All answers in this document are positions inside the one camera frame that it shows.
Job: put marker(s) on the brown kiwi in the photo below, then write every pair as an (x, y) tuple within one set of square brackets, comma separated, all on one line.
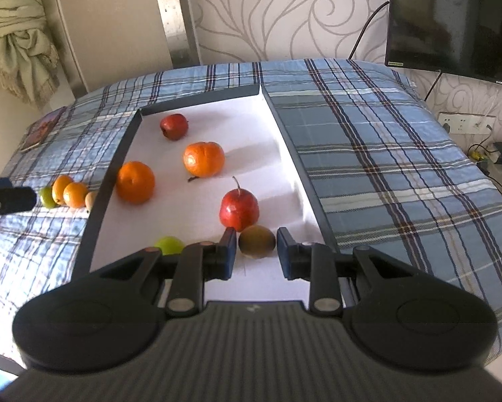
[(91, 201), (257, 241)]

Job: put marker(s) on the black flat television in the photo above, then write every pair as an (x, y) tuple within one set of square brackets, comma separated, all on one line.
[(456, 21)]

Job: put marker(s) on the smartphone with colourful screen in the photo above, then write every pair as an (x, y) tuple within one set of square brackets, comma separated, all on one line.
[(43, 129)]

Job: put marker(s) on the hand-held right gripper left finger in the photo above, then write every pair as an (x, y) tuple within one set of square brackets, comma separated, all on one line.
[(231, 255)]

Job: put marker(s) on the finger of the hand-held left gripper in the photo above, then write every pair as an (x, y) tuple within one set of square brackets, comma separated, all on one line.
[(8, 201)]

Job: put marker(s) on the tied beige curtain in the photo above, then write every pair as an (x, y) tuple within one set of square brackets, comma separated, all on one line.
[(16, 42)]

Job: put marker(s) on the white wall power outlet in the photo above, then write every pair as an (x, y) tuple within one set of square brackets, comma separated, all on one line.
[(464, 122)]

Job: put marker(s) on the ribbed orange mandarin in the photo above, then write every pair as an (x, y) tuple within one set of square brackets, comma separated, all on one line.
[(204, 159)]

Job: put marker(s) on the white shallow box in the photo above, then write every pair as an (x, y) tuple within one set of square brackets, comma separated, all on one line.
[(234, 134)]

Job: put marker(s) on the small smooth orange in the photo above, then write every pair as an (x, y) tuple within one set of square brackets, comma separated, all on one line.
[(135, 182)]

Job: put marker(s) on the small red fruit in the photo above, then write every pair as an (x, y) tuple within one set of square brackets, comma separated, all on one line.
[(174, 127)]

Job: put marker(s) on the metal door frame strip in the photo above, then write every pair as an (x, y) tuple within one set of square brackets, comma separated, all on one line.
[(175, 12)]

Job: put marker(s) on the green tomato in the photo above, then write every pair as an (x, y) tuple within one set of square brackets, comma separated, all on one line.
[(169, 244)]

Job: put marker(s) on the blue plaid blanket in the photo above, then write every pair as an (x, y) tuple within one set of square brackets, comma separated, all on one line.
[(401, 167)]

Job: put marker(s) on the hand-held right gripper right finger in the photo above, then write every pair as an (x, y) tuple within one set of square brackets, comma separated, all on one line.
[(284, 255)]

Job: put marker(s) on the green plum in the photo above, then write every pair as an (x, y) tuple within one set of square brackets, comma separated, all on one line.
[(46, 199)]

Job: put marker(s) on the red pear-shaped fruit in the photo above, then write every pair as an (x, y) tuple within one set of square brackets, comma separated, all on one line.
[(239, 210)]

